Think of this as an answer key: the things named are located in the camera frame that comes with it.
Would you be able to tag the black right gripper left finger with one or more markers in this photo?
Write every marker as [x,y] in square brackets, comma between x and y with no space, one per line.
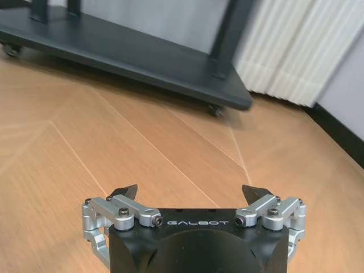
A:
[119,209]

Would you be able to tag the white pleated curtain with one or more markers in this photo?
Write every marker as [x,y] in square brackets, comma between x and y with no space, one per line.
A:
[290,48]

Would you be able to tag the black caster wheel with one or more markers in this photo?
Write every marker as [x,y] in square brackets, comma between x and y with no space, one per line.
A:
[11,50]
[216,110]

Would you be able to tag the black wheeled display stand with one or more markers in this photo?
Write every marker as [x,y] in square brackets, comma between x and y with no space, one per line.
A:
[136,54]

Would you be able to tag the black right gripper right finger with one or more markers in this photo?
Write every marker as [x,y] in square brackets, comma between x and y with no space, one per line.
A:
[264,209]

